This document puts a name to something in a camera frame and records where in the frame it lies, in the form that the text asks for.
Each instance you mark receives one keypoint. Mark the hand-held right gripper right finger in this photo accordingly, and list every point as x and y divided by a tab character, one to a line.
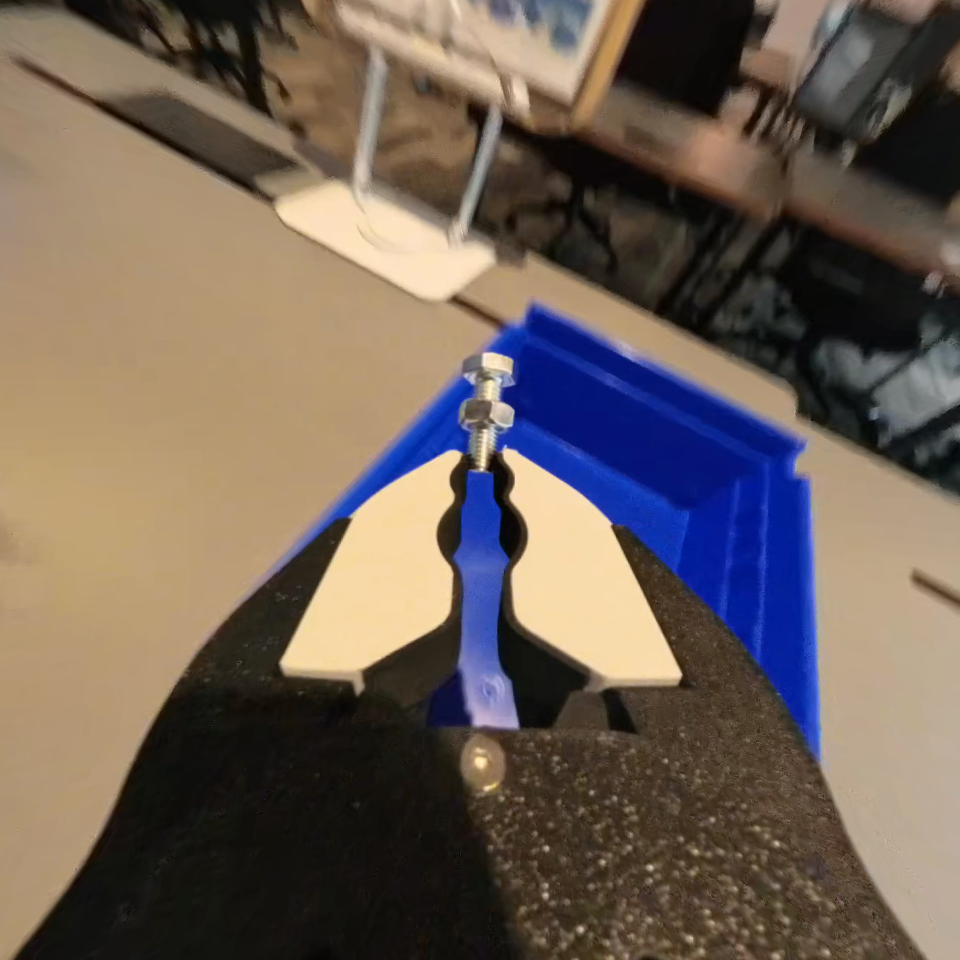
592	592

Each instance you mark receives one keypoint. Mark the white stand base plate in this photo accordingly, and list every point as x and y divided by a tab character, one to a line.
420	259

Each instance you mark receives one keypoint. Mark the white zip tie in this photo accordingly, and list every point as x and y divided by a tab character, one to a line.
371	127
476	176

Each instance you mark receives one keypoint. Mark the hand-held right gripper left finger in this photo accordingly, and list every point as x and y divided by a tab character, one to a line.
375	592

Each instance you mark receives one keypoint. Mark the blue plastic bin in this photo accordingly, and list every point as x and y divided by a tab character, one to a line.
637	450

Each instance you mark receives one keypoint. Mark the silver hex bolt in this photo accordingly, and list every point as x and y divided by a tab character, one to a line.
489	367

